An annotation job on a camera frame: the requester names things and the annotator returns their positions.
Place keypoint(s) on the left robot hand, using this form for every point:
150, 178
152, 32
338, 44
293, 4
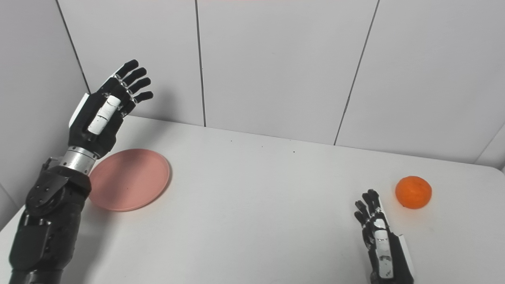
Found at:
102, 114

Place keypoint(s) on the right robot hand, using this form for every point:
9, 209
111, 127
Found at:
384, 248

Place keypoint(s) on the orange fruit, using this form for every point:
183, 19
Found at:
413, 192

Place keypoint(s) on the pink round plate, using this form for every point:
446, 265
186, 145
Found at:
132, 179

